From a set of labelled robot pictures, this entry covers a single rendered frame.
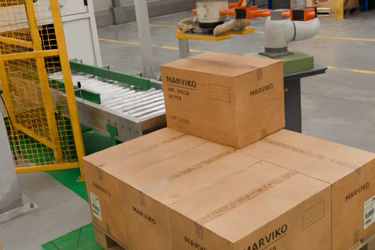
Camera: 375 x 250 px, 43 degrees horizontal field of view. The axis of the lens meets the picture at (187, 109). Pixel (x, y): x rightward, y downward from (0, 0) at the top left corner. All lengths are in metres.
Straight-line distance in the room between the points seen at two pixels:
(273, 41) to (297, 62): 0.22
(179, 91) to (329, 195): 1.06
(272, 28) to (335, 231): 1.49
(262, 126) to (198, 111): 0.36
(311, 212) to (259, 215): 0.27
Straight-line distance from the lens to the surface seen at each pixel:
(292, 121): 3.41
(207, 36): 2.55
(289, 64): 3.17
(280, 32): 3.25
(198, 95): 2.63
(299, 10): 2.26
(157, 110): 3.35
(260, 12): 2.42
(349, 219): 2.39
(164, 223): 2.13
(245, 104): 2.49
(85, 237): 3.00
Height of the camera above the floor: 1.54
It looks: 18 degrees down
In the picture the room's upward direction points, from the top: 6 degrees counter-clockwise
